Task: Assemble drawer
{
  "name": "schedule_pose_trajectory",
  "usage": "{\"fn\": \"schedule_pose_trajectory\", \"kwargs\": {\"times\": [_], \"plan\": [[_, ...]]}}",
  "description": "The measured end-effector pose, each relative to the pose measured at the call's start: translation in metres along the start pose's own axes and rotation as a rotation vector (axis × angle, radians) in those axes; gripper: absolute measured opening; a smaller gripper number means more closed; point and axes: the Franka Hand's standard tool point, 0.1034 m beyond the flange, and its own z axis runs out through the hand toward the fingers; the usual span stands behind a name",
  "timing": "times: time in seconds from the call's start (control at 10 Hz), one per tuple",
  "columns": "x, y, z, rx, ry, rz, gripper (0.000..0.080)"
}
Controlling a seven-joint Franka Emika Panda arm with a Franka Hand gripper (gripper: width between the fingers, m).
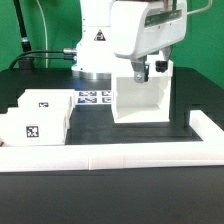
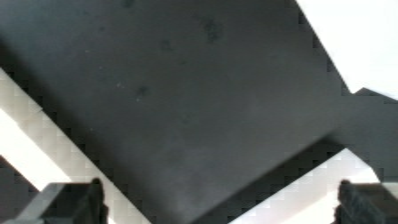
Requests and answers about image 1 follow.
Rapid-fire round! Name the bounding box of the white cable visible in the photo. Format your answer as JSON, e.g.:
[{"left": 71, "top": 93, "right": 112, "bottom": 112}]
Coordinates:
[{"left": 35, "top": 0, "right": 50, "bottom": 69}]

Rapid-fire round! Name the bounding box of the black pole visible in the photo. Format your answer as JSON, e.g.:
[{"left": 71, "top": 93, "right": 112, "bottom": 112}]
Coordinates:
[{"left": 13, "top": 0, "right": 31, "bottom": 52}]

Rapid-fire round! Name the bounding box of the white front drawer box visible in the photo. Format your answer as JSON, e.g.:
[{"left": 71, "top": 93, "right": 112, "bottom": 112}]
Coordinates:
[{"left": 0, "top": 108, "right": 67, "bottom": 146}]

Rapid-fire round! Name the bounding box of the fiducial marker sheet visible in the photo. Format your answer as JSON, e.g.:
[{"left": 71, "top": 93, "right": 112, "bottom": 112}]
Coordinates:
[{"left": 76, "top": 90, "right": 112, "bottom": 105}]

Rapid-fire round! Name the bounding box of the white L-shaped border fence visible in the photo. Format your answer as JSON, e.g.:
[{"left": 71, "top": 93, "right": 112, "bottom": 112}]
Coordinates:
[{"left": 0, "top": 110, "right": 224, "bottom": 173}]

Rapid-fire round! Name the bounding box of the black cable with connector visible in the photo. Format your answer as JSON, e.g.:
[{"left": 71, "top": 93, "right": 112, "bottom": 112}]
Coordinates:
[{"left": 8, "top": 48, "right": 78, "bottom": 70}]

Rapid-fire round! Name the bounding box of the white drawer box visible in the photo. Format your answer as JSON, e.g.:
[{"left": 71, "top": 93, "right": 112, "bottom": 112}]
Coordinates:
[
  {"left": 0, "top": 108, "right": 67, "bottom": 146},
  {"left": 17, "top": 88, "right": 76, "bottom": 129}
]

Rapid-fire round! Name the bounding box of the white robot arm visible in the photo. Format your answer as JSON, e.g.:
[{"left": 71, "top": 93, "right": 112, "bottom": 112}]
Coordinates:
[{"left": 72, "top": 0, "right": 187, "bottom": 82}]

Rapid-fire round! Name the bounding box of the white drawer cabinet housing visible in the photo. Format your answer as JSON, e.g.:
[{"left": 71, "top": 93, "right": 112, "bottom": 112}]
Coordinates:
[{"left": 111, "top": 55, "right": 173, "bottom": 123}]

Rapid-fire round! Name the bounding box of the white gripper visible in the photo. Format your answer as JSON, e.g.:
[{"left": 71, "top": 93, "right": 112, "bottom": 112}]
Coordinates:
[{"left": 110, "top": 0, "right": 187, "bottom": 83}]

